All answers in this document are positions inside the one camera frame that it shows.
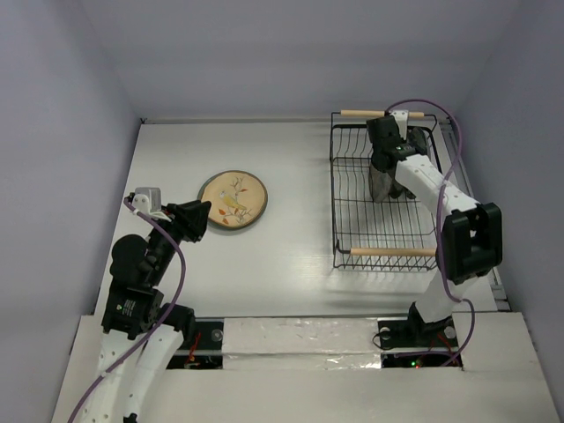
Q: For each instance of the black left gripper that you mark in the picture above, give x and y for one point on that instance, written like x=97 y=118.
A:
x=189 y=218

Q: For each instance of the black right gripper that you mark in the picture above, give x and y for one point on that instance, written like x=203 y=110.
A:
x=385 y=165

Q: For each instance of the grey deer pattern plate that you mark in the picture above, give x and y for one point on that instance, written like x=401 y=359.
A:
x=381 y=183

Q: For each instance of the beige bird pattern plate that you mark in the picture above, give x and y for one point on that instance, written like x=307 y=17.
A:
x=238 y=199

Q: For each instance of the brown rim cream plate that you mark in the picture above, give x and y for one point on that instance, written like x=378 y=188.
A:
x=397 y=190

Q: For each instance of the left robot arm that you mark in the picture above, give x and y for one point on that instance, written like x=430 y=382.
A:
x=141 y=332

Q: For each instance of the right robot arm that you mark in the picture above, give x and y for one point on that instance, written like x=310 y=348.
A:
x=468 y=233

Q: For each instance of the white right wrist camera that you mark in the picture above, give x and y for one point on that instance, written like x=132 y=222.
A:
x=401 y=117

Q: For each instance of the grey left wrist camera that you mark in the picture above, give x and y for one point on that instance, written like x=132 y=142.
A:
x=147 y=200

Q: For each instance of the black wire dish rack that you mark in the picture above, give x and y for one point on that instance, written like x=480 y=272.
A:
x=397 y=234

